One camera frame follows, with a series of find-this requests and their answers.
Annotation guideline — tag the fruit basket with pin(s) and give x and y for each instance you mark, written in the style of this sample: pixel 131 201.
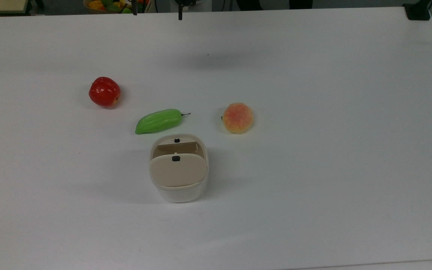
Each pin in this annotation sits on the fruit basket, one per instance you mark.
pixel 88 6

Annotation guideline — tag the yellow toy fruit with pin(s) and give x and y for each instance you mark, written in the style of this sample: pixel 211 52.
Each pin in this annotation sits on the yellow toy fruit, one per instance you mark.
pixel 96 5

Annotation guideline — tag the red toy apple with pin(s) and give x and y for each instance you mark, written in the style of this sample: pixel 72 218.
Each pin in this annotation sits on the red toy apple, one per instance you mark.
pixel 104 92

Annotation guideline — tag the green toy vegetable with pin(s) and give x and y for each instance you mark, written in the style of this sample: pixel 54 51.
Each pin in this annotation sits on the green toy vegetable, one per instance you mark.
pixel 158 121

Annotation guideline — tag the white garbage bin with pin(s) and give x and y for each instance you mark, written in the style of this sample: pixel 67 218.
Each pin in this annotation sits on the white garbage bin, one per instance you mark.
pixel 180 193

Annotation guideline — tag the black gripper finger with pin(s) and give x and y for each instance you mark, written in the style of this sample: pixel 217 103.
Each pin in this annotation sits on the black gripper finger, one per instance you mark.
pixel 135 7
pixel 180 12

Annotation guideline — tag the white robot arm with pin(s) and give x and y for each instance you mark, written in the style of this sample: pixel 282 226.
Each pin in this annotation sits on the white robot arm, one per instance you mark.
pixel 204 4

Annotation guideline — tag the beige garbage bin lid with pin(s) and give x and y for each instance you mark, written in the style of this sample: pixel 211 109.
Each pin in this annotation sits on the beige garbage bin lid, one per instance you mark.
pixel 178 171

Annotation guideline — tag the black table clamp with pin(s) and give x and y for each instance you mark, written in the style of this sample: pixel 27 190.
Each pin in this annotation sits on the black table clamp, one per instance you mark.
pixel 417 11

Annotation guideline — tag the orange pink toy peach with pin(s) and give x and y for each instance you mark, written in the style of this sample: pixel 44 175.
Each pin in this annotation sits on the orange pink toy peach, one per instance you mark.
pixel 237 118

